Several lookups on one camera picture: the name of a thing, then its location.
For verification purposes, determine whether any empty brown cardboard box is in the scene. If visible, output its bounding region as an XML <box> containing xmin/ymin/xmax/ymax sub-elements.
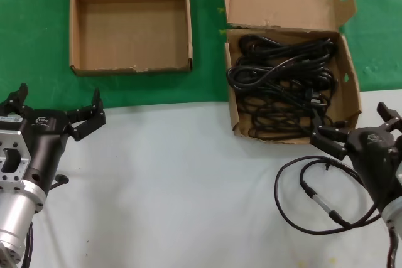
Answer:
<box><xmin>53</xmin><ymin>0</ymin><xmax>195</xmax><ymax>77</ymax></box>

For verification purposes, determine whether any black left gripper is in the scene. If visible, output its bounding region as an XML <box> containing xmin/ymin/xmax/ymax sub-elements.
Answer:
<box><xmin>0</xmin><ymin>83</ymin><xmax>107</xmax><ymax>193</ymax></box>

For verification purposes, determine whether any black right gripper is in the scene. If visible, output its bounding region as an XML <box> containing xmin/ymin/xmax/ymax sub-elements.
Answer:
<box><xmin>309</xmin><ymin>101</ymin><xmax>402</xmax><ymax>215</ymax></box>

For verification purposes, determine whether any black left arm cable bundle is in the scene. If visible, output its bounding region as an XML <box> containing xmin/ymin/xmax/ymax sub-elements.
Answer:
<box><xmin>18</xmin><ymin>222</ymin><xmax>34</xmax><ymax>268</ymax></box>

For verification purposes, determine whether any black looped cable silver connector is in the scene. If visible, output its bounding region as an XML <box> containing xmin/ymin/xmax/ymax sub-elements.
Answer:
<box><xmin>274</xmin><ymin>154</ymin><xmax>390</xmax><ymax>235</ymax></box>

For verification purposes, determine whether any silver left wrist bracket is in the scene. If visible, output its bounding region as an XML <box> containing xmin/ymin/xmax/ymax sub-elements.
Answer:
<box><xmin>0</xmin><ymin>117</ymin><xmax>33</xmax><ymax>191</ymax></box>

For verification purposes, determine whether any black left gripper cable plug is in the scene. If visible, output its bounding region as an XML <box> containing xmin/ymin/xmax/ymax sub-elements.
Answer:
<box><xmin>49</xmin><ymin>173</ymin><xmax>70</xmax><ymax>191</ymax></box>

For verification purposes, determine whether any green table mat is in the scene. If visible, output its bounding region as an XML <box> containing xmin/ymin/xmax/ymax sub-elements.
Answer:
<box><xmin>0</xmin><ymin>0</ymin><xmax>402</xmax><ymax>114</ymax></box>

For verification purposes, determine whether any dark right arm cable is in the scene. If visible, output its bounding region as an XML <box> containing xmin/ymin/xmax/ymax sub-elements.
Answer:
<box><xmin>387</xmin><ymin>230</ymin><xmax>402</xmax><ymax>268</ymax></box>

